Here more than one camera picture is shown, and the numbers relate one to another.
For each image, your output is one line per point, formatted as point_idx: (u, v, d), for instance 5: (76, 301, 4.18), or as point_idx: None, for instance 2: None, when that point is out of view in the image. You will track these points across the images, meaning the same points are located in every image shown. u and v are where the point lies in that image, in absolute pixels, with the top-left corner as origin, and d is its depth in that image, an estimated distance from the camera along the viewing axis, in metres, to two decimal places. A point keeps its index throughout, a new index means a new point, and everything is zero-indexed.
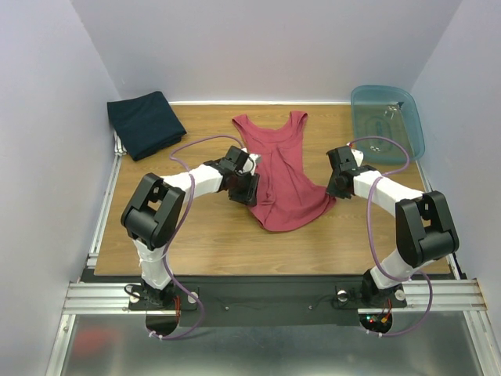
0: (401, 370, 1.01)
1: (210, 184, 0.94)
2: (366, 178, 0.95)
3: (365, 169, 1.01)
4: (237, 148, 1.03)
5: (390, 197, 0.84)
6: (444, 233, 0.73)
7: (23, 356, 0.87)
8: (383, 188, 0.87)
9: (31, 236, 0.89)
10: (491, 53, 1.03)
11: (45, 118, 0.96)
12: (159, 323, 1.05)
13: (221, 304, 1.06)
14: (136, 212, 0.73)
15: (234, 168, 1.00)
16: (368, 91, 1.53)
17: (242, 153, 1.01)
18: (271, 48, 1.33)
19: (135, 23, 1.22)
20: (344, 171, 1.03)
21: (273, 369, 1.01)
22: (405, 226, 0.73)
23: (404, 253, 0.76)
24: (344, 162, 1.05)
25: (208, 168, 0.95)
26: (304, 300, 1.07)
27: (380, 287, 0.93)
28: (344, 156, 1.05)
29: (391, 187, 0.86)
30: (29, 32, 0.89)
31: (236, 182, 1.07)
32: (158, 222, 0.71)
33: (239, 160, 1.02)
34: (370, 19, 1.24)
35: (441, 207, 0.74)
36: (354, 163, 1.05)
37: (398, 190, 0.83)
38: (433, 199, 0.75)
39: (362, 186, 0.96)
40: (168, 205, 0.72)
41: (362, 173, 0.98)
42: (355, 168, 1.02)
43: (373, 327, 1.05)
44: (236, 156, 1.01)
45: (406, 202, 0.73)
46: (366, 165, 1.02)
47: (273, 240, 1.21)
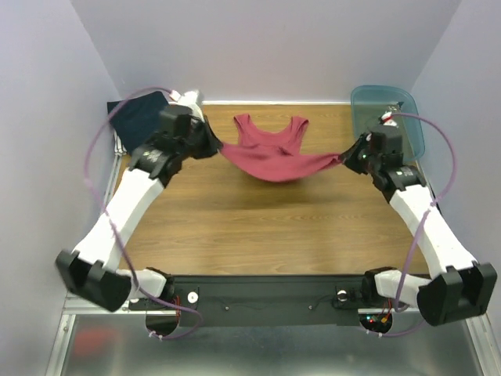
0: (401, 370, 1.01)
1: (146, 199, 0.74)
2: (413, 198, 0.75)
3: (412, 176, 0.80)
4: (167, 109, 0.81)
5: (435, 254, 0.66)
6: (475, 308, 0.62)
7: (23, 355, 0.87)
8: (431, 233, 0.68)
9: (32, 236, 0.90)
10: (491, 52, 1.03)
11: (46, 119, 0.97)
12: (159, 323, 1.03)
13: (221, 304, 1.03)
14: (77, 292, 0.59)
15: (175, 139, 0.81)
16: (368, 91, 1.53)
17: (175, 116, 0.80)
18: (271, 48, 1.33)
19: (135, 23, 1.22)
20: (388, 172, 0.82)
21: (273, 369, 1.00)
22: (437, 297, 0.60)
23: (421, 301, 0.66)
24: (389, 154, 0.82)
25: (138, 180, 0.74)
26: (304, 300, 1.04)
27: (380, 294, 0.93)
28: (391, 147, 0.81)
29: (441, 235, 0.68)
30: (28, 30, 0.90)
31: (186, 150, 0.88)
32: (102, 304, 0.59)
33: (176, 125, 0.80)
34: (370, 19, 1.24)
35: (488, 286, 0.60)
36: (401, 156, 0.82)
37: (448, 247, 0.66)
38: (484, 277, 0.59)
39: (404, 204, 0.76)
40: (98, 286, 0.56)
41: (409, 189, 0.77)
42: (400, 171, 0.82)
43: (373, 327, 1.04)
44: (169, 123, 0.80)
45: (450, 280, 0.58)
46: (416, 170, 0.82)
47: (273, 240, 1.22)
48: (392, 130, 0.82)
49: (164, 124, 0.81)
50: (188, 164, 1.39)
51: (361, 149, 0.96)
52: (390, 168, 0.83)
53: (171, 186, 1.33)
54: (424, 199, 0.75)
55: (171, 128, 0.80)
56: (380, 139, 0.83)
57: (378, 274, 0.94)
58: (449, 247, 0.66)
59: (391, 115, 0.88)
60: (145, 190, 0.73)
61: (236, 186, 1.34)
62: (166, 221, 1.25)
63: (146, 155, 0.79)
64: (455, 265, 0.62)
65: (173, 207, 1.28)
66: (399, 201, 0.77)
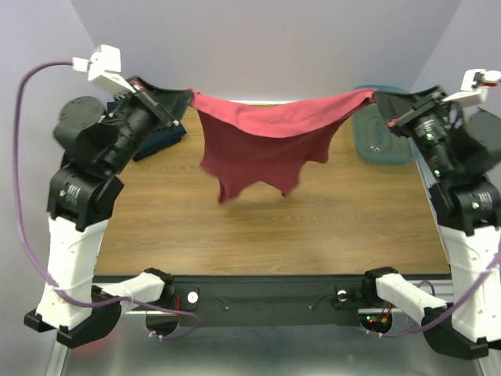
0: (402, 371, 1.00)
1: (89, 243, 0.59)
2: (478, 244, 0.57)
3: (488, 204, 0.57)
4: (56, 128, 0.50)
5: (469, 316, 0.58)
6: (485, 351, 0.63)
7: (23, 355, 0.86)
8: (478, 298, 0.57)
9: (31, 235, 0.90)
10: (489, 52, 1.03)
11: (46, 117, 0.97)
12: (159, 323, 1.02)
13: (221, 304, 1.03)
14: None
15: (93, 158, 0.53)
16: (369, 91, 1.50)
17: (70, 135, 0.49)
18: (271, 48, 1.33)
19: (135, 22, 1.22)
20: (458, 193, 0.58)
21: (273, 369, 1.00)
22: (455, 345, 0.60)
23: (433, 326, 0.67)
24: (475, 169, 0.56)
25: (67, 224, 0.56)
26: (304, 300, 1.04)
27: (381, 297, 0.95)
28: (477, 166, 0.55)
29: (491, 302, 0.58)
30: (27, 28, 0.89)
31: (127, 152, 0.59)
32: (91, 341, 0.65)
33: (82, 143, 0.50)
34: (371, 18, 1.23)
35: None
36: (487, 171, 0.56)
37: (491, 316, 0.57)
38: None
39: (461, 247, 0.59)
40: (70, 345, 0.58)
41: (476, 232, 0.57)
42: (475, 199, 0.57)
43: (373, 327, 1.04)
44: (68, 146, 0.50)
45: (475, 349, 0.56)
46: (494, 189, 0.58)
47: (274, 240, 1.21)
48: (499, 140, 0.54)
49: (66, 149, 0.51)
50: (188, 164, 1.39)
51: (424, 117, 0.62)
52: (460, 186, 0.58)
53: (171, 186, 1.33)
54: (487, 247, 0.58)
55: (80, 151, 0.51)
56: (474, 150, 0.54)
57: (380, 276, 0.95)
58: (492, 316, 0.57)
59: (498, 79, 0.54)
60: (78, 240, 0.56)
61: None
62: (166, 222, 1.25)
63: (62, 193, 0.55)
64: (488, 336, 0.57)
65: (173, 207, 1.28)
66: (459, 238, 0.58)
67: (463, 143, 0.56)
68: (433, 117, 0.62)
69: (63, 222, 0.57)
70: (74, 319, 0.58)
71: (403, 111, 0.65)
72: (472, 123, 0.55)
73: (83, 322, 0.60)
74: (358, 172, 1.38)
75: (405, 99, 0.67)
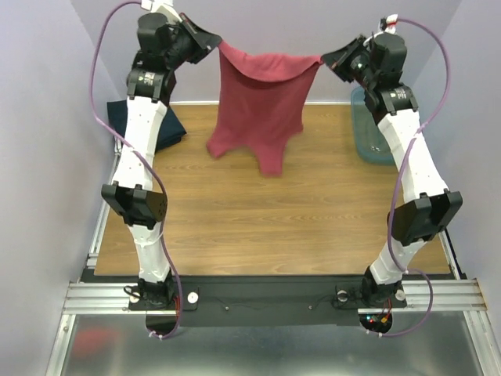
0: (401, 370, 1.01)
1: (157, 120, 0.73)
2: (400, 123, 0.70)
3: (405, 98, 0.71)
4: (140, 28, 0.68)
5: (411, 181, 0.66)
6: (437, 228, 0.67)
7: (23, 356, 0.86)
8: (412, 161, 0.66)
9: (30, 237, 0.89)
10: (490, 52, 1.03)
11: (46, 118, 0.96)
12: (160, 323, 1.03)
13: (221, 304, 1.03)
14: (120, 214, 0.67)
15: (162, 53, 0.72)
16: None
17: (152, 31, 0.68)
18: (271, 48, 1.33)
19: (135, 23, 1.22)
20: (382, 91, 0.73)
21: (274, 369, 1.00)
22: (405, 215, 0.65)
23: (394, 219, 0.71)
24: (387, 70, 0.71)
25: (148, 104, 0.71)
26: (304, 300, 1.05)
27: (379, 283, 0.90)
28: (391, 63, 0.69)
29: (423, 165, 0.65)
30: (27, 30, 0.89)
31: (177, 62, 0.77)
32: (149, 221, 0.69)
33: (158, 35, 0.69)
34: (371, 19, 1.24)
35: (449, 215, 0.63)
36: (399, 72, 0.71)
37: (426, 175, 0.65)
38: (448, 210, 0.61)
39: (392, 131, 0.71)
40: (142, 207, 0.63)
41: (398, 113, 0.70)
42: (394, 91, 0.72)
43: (373, 327, 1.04)
44: (149, 44, 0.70)
45: (420, 203, 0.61)
46: (409, 88, 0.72)
47: (274, 240, 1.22)
48: (396, 43, 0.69)
49: (145, 44, 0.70)
50: (188, 164, 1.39)
51: (353, 56, 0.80)
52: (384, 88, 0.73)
53: (171, 186, 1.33)
54: (413, 126, 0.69)
55: (154, 45, 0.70)
56: (380, 53, 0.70)
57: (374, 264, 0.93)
58: (427, 175, 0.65)
59: (397, 18, 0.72)
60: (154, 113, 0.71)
61: (236, 186, 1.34)
62: (166, 221, 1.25)
63: (141, 78, 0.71)
64: (428, 192, 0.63)
65: (173, 207, 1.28)
66: (386, 123, 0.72)
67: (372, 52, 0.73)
68: (359, 56, 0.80)
69: (140, 100, 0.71)
70: (145, 184, 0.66)
71: (339, 56, 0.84)
72: (378, 35, 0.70)
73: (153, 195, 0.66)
74: (358, 172, 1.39)
75: (340, 50, 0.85)
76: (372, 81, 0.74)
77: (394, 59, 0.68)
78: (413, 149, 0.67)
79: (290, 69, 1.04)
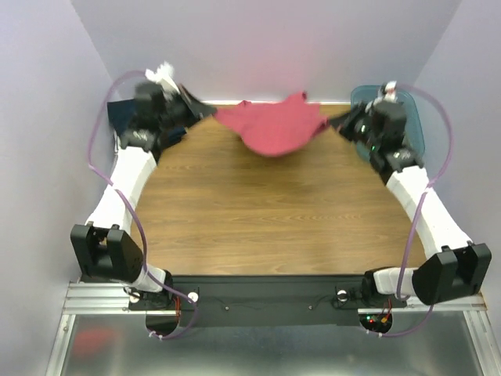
0: (402, 370, 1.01)
1: (146, 169, 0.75)
2: (408, 179, 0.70)
3: (410, 160, 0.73)
4: (138, 93, 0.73)
5: (430, 234, 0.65)
6: (469, 287, 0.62)
7: (23, 356, 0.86)
8: (428, 216, 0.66)
9: (30, 237, 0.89)
10: (490, 52, 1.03)
11: (45, 119, 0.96)
12: (160, 323, 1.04)
13: (221, 304, 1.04)
14: (93, 265, 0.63)
15: (153, 118, 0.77)
16: (368, 92, 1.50)
17: (148, 98, 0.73)
18: (271, 48, 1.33)
19: (135, 23, 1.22)
20: (386, 153, 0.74)
21: (273, 369, 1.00)
22: (430, 273, 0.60)
23: (416, 280, 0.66)
24: (387, 135, 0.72)
25: (137, 153, 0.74)
26: (304, 300, 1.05)
27: (380, 292, 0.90)
28: (391, 129, 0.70)
29: (437, 218, 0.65)
30: (27, 30, 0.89)
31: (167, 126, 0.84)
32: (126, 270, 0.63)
33: (153, 104, 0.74)
34: (371, 19, 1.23)
35: (481, 269, 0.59)
36: (401, 136, 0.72)
37: (445, 227, 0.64)
38: (477, 261, 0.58)
39: (399, 186, 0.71)
40: (117, 252, 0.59)
41: (405, 171, 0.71)
42: (398, 153, 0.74)
43: (373, 327, 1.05)
44: (143, 107, 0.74)
45: (444, 257, 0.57)
46: (412, 150, 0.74)
47: (273, 239, 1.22)
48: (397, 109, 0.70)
49: (140, 107, 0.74)
50: (188, 164, 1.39)
51: (357, 118, 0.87)
52: (386, 150, 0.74)
53: (171, 186, 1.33)
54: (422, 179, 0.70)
55: (149, 111, 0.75)
56: (380, 118, 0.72)
57: (378, 272, 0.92)
58: (445, 227, 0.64)
59: (394, 86, 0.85)
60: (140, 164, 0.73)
61: (235, 186, 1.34)
62: (166, 221, 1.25)
63: (135, 135, 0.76)
64: (450, 244, 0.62)
65: (173, 207, 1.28)
66: (391, 182, 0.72)
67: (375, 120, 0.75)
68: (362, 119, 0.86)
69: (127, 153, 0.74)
70: (124, 225, 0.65)
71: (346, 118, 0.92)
72: (381, 103, 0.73)
73: (131, 241, 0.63)
74: (358, 172, 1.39)
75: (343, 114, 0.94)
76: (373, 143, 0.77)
77: (398, 124, 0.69)
78: (424, 203, 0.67)
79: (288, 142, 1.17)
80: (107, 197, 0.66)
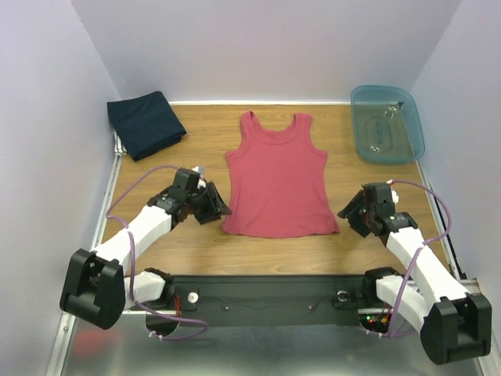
0: (402, 370, 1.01)
1: (160, 228, 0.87)
2: (401, 236, 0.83)
3: (404, 222, 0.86)
4: (185, 170, 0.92)
5: (430, 287, 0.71)
6: (477, 341, 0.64)
7: (23, 356, 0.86)
8: (423, 269, 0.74)
9: (30, 238, 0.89)
10: (490, 52, 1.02)
11: (45, 119, 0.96)
12: (159, 323, 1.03)
13: (221, 304, 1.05)
14: (75, 297, 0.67)
15: (185, 197, 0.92)
16: (368, 91, 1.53)
17: (189, 175, 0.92)
18: (271, 48, 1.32)
19: (135, 23, 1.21)
20: (383, 218, 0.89)
21: (274, 369, 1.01)
22: (435, 327, 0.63)
23: (423, 338, 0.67)
24: (380, 204, 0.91)
25: (157, 210, 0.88)
26: (304, 300, 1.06)
27: (380, 298, 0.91)
28: (380, 197, 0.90)
29: (433, 271, 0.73)
30: (26, 32, 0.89)
31: (191, 206, 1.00)
32: (101, 306, 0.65)
33: (189, 183, 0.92)
34: (372, 19, 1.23)
35: (484, 319, 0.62)
36: (392, 205, 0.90)
37: (441, 280, 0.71)
38: (477, 309, 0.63)
39: (398, 245, 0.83)
40: (106, 287, 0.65)
41: (400, 230, 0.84)
42: (392, 216, 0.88)
43: (373, 327, 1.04)
44: (183, 181, 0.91)
45: (442, 308, 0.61)
46: (407, 215, 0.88)
47: (274, 240, 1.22)
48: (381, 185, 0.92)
49: (179, 182, 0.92)
50: (188, 164, 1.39)
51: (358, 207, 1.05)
52: (383, 214, 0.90)
53: None
54: (413, 240, 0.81)
55: (184, 189, 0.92)
56: (371, 193, 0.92)
57: (380, 279, 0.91)
58: (442, 280, 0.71)
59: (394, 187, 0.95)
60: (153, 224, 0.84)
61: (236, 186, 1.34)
62: None
63: (164, 199, 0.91)
64: (448, 295, 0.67)
65: None
66: (391, 240, 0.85)
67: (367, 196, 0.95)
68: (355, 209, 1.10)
69: (150, 213, 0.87)
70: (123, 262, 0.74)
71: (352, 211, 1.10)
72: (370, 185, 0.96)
73: (121, 285, 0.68)
74: (358, 172, 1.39)
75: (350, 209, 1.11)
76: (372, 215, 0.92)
77: (386, 193, 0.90)
78: (420, 259, 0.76)
79: (298, 226, 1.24)
80: (120, 236, 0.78)
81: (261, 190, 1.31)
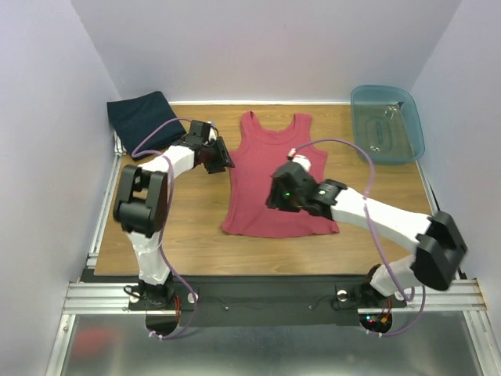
0: (402, 370, 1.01)
1: (185, 162, 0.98)
2: (344, 203, 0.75)
3: (335, 189, 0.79)
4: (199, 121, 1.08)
5: (398, 233, 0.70)
6: (460, 249, 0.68)
7: (23, 356, 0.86)
8: (383, 221, 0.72)
9: (30, 237, 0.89)
10: (490, 51, 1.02)
11: (45, 119, 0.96)
12: (158, 323, 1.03)
13: (221, 304, 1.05)
14: (126, 204, 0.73)
15: (201, 142, 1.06)
16: (368, 91, 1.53)
17: (204, 125, 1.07)
18: (270, 48, 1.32)
19: (135, 23, 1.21)
20: (316, 197, 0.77)
21: (273, 369, 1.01)
22: (428, 264, 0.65)
23: (422, 279, 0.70)
24: (302, 186, 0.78)
25: (180, 148, 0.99)
26: (304, 300, 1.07)
27: (387, 294, 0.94)
28: (300, 178, 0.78)
29: (390, 216, 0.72)
30: (26, 32, 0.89)
31: (207, 153, 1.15)
32: (151, 207, 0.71)
33: (203, 132, 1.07)
34: (372, 19, 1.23)
35: (453, 231, 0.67)
36: (311, 179, 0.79)
37: (403, 221, 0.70)
38: (447, 226, 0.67)
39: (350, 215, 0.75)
40: (156, 191, 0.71)
41: (339, 199, 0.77)
42: (322, 190, 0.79)
43: (373, 327, 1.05)
44: (199, 130, 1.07)
45: (426, 245, 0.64)
46: (329, 181, 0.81)
47: (274, 240, 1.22)
48: (290, 166, 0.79)
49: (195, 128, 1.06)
50: None
51: None
52: (311, 193, 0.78)
53: None
54: (357, 200, 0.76)
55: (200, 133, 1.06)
56: (287, 179, 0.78)
57: (373, 279, 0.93)
58: (405, 218, 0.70)
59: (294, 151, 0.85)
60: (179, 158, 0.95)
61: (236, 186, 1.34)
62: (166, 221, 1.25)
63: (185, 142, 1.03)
64: (421, 229, 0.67)
65: (173, 207, 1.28)
66: (336, 213, 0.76)
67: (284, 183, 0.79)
68: None
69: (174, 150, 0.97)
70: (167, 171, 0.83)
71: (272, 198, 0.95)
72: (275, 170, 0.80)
73: (166, 193, 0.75)
74: (358, 172, 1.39)
75: None
76: (299, 202, 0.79)
77: (301, 171, 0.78)
78: (373, 211, 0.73)
79: (298, 225, 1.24)
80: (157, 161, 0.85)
81: (261, 190, 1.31)
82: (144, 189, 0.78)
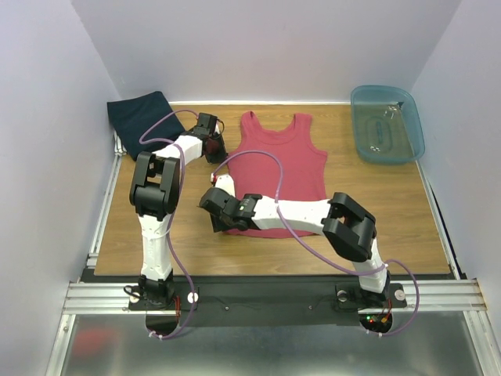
0: (402, 370, 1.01)
1: (194, 150, 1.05)
2: (260, 212, 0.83)
3: (253, 201, 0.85)
4: (206, 113, 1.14)
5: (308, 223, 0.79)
6: (365, 220, 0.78)
7: (23, 356, 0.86)
8: (292, 215, 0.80)
9: (30, 237, 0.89)
10: (490, 51, 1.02)
11: (45, 119, 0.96)
12: (159, 323, 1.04)
13: (221, 304, 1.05)
14: (142, 189, 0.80)
15: (207, 132, 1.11)
16: (367, 91, 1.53)
17: (210, 117, 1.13)
18: (270, 48, 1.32)
19: (135, 22, 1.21)
20: (236, 215, 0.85)
21: (273, 370, 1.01)
22: (341, 242, 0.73)
23: (345, 256, 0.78)
24: (224, 207, 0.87)
25: (188, 138, 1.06)
26: (304, 300, 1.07)
27: (381, 291, 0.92)
28: (220, 200, 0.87)
29: (297, 209, 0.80)
30: (27, 33, 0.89)
31: (212, 144, 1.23)
32: (165, 190, 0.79)
33: (210, 124, 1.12)
34: (371, 19, 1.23)
35: (352, 207, 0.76)
36: (234, 198, 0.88)
37: (309, 211, 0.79)
38: (346, 205, 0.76)
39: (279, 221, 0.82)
40: (170, 175, 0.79)
41: (256, 209, 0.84)
42: (241, 206, 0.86)
43: (373, 327, 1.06)
44: (206, 121, 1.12)
45: (333, 227, 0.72)
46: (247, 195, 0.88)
47: (273, 240, 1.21)
48: (210, 192, 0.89)
49: (203, 120, 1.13)
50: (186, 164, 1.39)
51: None
52: (234, 211, 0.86)
53: None
54: (269, 204, 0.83)
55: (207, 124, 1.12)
56: (210, 204, 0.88)
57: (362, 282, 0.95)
58: (311, 208, 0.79)
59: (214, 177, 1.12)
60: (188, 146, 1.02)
61: None
62: None
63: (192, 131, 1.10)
64: (324, 214, 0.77)
65: None
66: (257, 222, 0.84)
67: (210, 207, 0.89)
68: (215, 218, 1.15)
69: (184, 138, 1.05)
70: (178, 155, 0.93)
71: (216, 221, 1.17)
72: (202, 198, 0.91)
73: (178, 178, 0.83)
74: (358, 172, 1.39)
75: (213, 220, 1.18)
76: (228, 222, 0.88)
77: (220, 193, 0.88)
78: (282, 207, 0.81)
79: None
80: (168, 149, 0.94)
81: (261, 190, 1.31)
82: (157, 175, 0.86)
